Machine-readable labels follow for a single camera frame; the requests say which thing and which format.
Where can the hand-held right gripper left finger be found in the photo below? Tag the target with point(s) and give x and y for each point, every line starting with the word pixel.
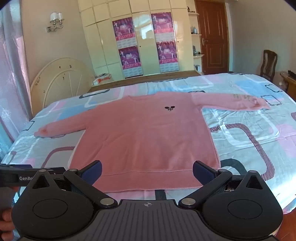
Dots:
pixel 91 172

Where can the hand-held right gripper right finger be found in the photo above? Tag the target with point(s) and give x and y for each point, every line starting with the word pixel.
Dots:
pixel 203 172

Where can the pink sweater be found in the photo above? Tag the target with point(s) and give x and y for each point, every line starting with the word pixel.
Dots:
pixel 143 139

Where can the person's left hand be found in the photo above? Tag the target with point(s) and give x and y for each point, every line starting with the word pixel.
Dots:
pixel 5 215

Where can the patterned bedsheet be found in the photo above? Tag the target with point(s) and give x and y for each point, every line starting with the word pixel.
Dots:
pixel 242 120

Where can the white and orange box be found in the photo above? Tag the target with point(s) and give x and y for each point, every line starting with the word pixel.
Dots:
pixel 97 81

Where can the pink and blue curtain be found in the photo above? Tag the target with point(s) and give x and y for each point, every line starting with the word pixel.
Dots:
pixel 11 81

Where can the cream round headboard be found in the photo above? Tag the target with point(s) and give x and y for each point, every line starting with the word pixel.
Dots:
pixel 60 81

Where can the grey figurine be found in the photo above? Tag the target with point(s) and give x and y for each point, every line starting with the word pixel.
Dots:
pixel 196 51

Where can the wooden side table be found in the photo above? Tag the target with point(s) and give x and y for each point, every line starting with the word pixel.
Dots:
pixel 289 80

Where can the dark wooden chair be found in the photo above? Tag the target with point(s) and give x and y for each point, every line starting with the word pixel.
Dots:
pixel 269 62

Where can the brown wooden door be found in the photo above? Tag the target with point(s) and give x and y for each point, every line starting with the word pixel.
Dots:
pixel 214 39

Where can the cream glossy wardrobe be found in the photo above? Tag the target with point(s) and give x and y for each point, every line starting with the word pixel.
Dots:
pixel 144 46

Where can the cream corner shelf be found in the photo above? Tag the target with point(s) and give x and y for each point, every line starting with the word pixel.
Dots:
pixel 196 34

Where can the pale blue bottle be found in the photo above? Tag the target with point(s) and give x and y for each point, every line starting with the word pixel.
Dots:
pixel 193 30

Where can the wooden bed frame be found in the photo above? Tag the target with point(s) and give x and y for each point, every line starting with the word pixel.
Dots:
pixel 148 78

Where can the purple wall poster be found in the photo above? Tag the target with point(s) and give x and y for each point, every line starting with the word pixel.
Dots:
pixel 161 26
pixel 130 61
pixel 167 56
pixel 123 32

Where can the wall lamp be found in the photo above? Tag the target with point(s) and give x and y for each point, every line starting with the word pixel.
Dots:
pixel 55 20

